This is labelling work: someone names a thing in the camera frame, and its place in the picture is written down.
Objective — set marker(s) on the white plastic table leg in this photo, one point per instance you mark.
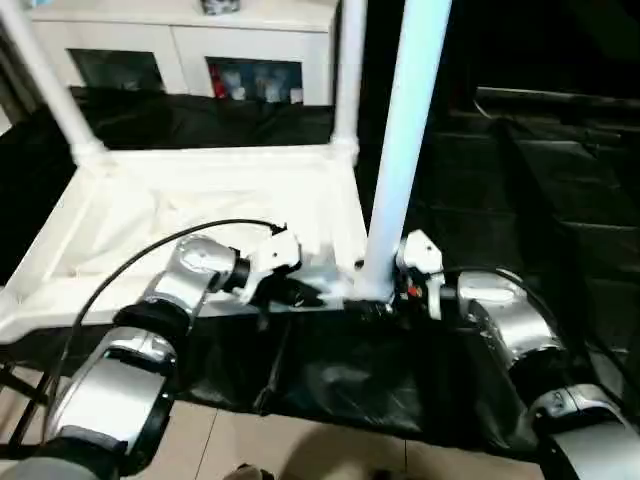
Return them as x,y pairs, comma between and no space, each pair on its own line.
349,75
55,85
405,140

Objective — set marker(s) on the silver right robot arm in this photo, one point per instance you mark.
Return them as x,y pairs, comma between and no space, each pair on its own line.
520,320

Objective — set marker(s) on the black plastic mat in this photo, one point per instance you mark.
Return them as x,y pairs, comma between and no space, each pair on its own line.
525,200

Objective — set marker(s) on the black box with gold label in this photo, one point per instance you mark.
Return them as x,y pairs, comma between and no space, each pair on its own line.
382,60

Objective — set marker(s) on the white glass-door cabinet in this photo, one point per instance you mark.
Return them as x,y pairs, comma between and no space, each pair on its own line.
190,40

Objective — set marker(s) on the dark grey bundle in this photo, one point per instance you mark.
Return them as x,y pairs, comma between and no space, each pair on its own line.
220,5

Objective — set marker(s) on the grey curtain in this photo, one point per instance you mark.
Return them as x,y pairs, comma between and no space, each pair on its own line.
15,85

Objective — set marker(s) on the black metal rail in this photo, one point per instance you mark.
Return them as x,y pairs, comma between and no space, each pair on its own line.
550,95

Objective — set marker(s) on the black metal table frame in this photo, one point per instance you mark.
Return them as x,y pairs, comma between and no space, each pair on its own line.
20,395

